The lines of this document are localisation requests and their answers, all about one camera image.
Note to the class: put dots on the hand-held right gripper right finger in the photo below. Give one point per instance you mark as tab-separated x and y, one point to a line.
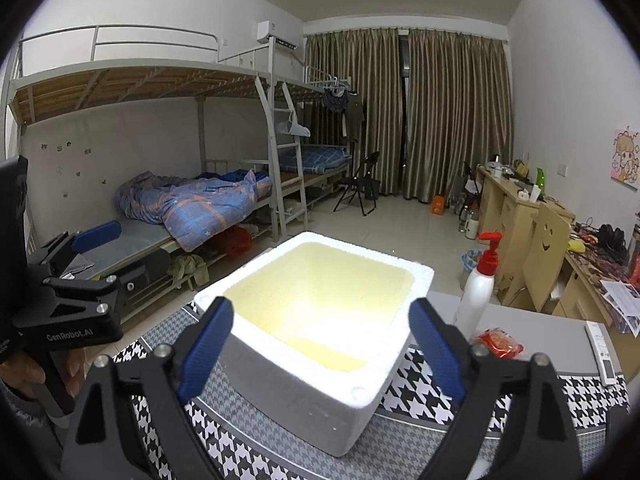
440	350

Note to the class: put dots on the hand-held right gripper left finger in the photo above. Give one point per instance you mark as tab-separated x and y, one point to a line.
205	350

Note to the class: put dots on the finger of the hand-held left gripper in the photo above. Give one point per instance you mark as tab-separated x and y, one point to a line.
97	232
75	330

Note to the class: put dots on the white foam box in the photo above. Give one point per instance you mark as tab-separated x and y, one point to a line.
350	410

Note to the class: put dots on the person's left forearm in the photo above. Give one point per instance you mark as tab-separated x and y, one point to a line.
27	430

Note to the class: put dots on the person's left hand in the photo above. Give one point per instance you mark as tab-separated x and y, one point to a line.
22	377

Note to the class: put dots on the red snack packet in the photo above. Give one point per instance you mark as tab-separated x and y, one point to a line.
497	342

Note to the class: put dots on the white pump bottle red cap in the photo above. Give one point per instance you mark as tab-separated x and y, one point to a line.
475	300

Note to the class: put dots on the green cloth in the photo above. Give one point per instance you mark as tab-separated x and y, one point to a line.
189	271

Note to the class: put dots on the blue basin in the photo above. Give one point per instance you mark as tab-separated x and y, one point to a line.
470	261

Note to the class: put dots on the blue plaid quilt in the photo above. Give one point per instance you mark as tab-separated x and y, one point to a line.
200	210

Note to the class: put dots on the red bag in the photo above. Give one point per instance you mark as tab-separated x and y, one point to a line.
236	241

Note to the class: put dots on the white jar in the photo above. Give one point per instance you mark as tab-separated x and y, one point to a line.
471	227

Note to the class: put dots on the wooden chair with smiley cutout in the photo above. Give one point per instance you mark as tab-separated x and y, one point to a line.
542	260

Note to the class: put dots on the houndstooth table mat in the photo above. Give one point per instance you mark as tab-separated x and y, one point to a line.
575	400

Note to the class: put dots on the long wooden desk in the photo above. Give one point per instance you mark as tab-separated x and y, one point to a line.
580	290

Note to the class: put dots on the wooden desk cabinet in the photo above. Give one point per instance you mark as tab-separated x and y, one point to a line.
505	205

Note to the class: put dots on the white remote control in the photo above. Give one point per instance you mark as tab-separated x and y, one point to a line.
602	355

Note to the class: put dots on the metal bunk bed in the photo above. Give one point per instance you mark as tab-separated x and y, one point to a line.
312	90
150	75

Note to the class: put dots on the yellow object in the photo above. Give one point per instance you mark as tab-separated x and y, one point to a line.
576	246

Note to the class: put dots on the printed papers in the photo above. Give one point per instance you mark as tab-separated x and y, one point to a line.
620	300

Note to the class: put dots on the black folding chair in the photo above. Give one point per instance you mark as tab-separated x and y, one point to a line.
367	170

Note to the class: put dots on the green bottle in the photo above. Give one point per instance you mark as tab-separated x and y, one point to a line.
541	178

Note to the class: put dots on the black shoes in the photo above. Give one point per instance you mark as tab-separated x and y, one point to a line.
611	237

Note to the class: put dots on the blue plaid bedding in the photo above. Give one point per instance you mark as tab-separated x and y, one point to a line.
315	156

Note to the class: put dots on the brown curtain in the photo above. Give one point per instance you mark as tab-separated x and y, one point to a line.
460	110
370	110

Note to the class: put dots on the hanging clothes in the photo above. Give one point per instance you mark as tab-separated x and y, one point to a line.
352	112

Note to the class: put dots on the white air conditioner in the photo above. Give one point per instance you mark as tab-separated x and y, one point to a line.
277	34

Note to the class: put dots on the pink cartoon wall poster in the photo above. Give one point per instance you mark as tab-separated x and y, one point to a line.
625	155

